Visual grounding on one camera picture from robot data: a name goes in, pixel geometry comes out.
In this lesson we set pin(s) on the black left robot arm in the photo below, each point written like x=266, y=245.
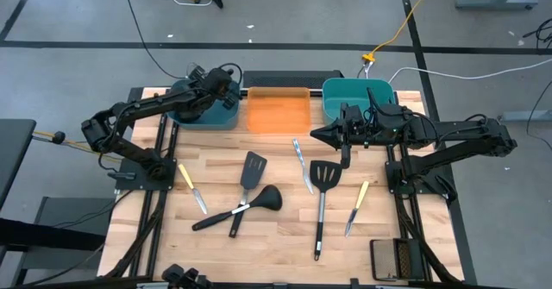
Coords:
x=151, y=103

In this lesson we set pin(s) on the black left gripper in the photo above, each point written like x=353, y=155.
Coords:
x=215, y=86

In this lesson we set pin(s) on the black flat bar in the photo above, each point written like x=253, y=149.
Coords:
x=43, y=235

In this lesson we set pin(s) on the black lumpy device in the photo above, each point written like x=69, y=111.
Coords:
x=181, y=277

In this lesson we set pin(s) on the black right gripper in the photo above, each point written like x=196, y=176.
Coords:
x=366, y=129

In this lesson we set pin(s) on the black aluminium table frame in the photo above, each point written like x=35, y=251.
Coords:
x=129, y=185
x=393, y=184

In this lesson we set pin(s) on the black plastic ladle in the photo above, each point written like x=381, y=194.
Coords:
x=269, y=198

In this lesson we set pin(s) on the orange translucent plastic bin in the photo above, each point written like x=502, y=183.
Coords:
x=278, y=112

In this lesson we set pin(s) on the black perforated metal panel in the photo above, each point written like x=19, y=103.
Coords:
x=289, y=79

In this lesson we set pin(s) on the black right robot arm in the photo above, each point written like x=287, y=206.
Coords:
x=466, y=148

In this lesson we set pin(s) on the metal box grater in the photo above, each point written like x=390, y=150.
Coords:
x=386, y=259

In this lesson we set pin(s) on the grey floor bar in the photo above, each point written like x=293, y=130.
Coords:
x=526, y=115

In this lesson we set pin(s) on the black table edge rail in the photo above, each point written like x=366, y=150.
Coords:
x=241, y=286

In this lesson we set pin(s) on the teal plastic bin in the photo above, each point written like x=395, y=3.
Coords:
x=224, y=118
x=345, y=91

